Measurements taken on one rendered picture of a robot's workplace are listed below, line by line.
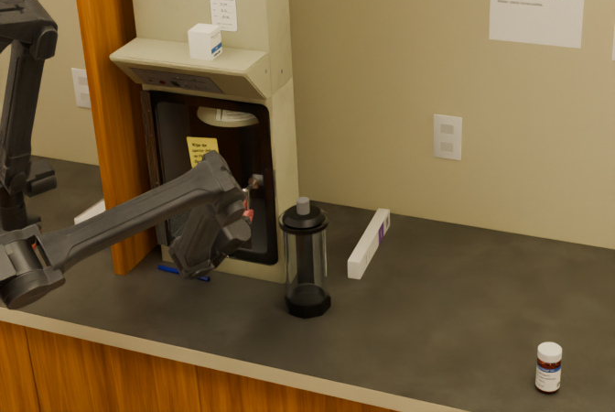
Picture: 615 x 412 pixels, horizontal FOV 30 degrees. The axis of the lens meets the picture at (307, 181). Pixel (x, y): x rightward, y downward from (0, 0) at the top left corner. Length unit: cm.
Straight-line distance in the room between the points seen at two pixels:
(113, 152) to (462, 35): 85
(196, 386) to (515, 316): 71
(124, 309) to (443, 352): 72
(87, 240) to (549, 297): 117
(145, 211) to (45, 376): 102
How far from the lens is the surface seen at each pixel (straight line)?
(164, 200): 187
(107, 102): 257
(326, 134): 294
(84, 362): 271
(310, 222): 242
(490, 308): 257
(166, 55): 243
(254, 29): 240
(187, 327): 254
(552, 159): 278
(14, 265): 182
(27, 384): 286
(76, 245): 184
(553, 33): 266
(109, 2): 254
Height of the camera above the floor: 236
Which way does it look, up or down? 27 degrees down
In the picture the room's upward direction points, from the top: 3 degrees counter-clockwise
